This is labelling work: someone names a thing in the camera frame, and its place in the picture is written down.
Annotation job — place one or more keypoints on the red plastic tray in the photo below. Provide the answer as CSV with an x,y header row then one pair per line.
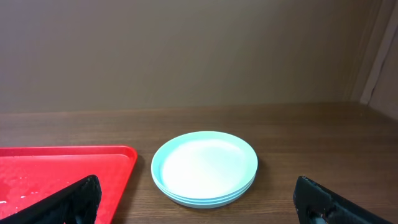
x,y
30,174

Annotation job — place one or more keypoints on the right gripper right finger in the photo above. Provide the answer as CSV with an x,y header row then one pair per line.
x,y
315,203

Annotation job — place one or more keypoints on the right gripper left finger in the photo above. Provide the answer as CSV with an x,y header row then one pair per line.
x,y
76,204

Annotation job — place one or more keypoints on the white plate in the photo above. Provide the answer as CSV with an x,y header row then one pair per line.
x,y
204,204
229,197
204,165

